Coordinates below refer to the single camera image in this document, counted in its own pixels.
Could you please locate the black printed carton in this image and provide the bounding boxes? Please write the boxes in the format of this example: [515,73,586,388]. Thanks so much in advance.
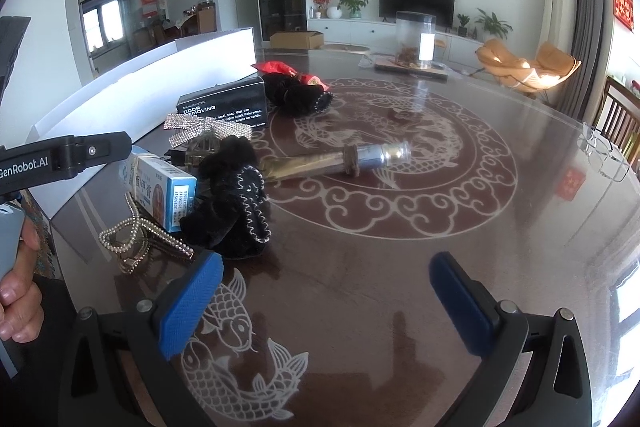
[176,76,267,132]

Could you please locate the wooden tray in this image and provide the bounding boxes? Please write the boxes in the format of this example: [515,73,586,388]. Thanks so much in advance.
[374,54,449,82]

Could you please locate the blue white nail cream box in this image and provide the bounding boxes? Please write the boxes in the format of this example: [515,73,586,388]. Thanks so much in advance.
[122,146,198,234]

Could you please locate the clear rimless eyeglasses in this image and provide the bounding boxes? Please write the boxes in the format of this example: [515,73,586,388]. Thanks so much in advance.
[575,122,631,182]

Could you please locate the white television console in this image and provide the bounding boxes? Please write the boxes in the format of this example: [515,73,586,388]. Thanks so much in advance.
[306,18,488,68]

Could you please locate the orange lounge chair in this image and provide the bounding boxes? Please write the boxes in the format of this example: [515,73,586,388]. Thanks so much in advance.
[475,38,583,105]

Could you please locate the clear plastic jar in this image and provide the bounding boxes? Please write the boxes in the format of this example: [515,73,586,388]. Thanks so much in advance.
[395,11,437,70]

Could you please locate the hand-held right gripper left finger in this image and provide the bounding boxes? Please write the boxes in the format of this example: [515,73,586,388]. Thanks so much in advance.
[55,251,224,427]

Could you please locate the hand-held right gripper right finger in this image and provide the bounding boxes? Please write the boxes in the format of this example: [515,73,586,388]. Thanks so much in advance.
[429,251,608,427]

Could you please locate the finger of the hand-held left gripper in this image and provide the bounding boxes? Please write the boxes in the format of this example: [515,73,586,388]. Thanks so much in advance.
[50,131,133,180]

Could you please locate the brown cardboard box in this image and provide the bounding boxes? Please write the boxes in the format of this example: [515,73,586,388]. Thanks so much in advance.
[270,30,325,50]

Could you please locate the red wall hanging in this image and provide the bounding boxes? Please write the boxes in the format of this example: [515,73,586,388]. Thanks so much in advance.
[612,0,637,32]

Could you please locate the dark wooden chair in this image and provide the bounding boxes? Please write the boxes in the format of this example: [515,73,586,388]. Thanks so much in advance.
[592,76,640,158]

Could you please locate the white cardboard storage box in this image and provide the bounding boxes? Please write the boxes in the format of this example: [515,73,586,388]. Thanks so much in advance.
[32,27,258,220]

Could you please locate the black fuzzy glove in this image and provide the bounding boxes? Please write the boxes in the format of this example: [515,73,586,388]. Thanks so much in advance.
[179,136,273,260]
[262,72,335,115]

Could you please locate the large potted plant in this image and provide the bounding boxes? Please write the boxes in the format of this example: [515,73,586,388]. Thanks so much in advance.
[474,8,513,40]

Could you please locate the leafy green potted plant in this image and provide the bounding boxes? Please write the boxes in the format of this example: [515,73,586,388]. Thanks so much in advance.
[339,0,372,18]

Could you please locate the person's left hand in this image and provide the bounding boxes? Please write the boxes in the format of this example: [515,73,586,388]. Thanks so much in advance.
[0,224,46,343]

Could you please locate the red snack packet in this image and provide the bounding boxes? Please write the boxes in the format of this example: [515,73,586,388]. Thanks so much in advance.
[251,61,331,92]

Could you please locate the rhinestone strand hair claw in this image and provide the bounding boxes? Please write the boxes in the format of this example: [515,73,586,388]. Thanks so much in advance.
[99,194,196,275]

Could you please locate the grey curtain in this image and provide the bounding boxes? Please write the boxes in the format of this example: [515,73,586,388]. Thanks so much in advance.
[552,0,613,122]

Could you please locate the rhinestone bow hair claw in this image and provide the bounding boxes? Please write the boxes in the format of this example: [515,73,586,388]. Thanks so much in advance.
[165,113,253,172]

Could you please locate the gold foil tube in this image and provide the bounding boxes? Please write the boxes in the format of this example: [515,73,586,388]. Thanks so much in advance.
[257,142,413,182]

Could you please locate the glass desktop with fish pattern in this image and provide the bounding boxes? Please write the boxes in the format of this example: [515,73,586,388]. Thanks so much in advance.
[50,47,640,427]

